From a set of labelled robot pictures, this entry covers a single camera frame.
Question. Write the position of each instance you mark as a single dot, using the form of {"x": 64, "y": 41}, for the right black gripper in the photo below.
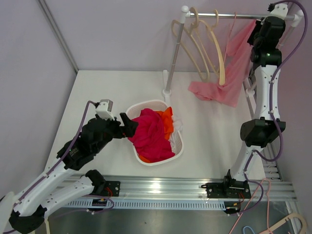
{"x": 257, "y": 27}

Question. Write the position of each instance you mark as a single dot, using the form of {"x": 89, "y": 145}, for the white perforated plastic basket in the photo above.
{"x": 150, "y": 143}

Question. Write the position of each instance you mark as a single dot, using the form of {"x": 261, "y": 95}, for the blue hanger on floor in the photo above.
{"x": 247, "y": 230}

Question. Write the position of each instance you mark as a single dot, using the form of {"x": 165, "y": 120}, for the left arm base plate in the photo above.
{"x": 102, "y": 198}

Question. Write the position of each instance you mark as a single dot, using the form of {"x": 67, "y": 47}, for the orange t shirt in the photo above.
{"x": 168, "y": 122}

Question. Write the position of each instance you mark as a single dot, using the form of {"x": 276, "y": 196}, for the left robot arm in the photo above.
{"x": 39, "y": 200}

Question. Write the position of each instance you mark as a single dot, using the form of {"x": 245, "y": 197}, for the pink garment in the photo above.
{"x": 239, "y": 51}

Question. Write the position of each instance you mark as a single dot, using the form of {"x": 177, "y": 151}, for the metal clothes rack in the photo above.
{"x": 210, "y": 18}

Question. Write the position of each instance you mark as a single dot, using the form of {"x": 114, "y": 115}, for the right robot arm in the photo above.
{"x": 266, "y": 125}

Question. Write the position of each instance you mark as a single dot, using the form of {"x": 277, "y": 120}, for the magenta t shirt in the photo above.
{"x": 151, "y": 136}

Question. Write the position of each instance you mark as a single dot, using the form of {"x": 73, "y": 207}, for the beige hanger on floor left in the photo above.
{"x": 47, "y": 226}

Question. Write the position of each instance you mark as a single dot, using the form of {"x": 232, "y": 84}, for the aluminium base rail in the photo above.
{"x": 173, "y": 194}

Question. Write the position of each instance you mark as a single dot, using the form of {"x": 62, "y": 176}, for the beige hanger of white shirt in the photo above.
{"x": 187, "y": 26}

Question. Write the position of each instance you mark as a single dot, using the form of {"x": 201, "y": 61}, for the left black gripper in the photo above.
{"x": 127, "y": 130}

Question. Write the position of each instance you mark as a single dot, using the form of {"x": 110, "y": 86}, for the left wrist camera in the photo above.
{"x": 104, "y": 109}

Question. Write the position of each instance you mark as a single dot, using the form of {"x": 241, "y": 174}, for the beige hanger of orange shirt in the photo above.
{"x": 209, "y": 30}

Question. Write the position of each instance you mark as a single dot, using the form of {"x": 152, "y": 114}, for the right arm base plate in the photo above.
{"x": 237, "y": 190}

